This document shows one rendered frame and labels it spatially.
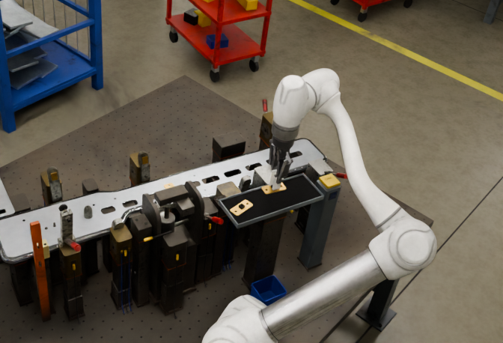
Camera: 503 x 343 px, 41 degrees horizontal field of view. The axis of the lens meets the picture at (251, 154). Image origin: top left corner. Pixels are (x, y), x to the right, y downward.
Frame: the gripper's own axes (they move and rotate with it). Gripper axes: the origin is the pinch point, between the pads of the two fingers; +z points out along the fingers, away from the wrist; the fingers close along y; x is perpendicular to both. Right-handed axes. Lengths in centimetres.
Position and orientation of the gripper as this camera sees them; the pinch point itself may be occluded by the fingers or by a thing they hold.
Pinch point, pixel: (275, 179)
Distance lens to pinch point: 237.0
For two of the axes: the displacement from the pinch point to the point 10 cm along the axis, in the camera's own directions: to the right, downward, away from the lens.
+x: -8.9, 1.9, -4.1
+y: -4.3, -6.1, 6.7
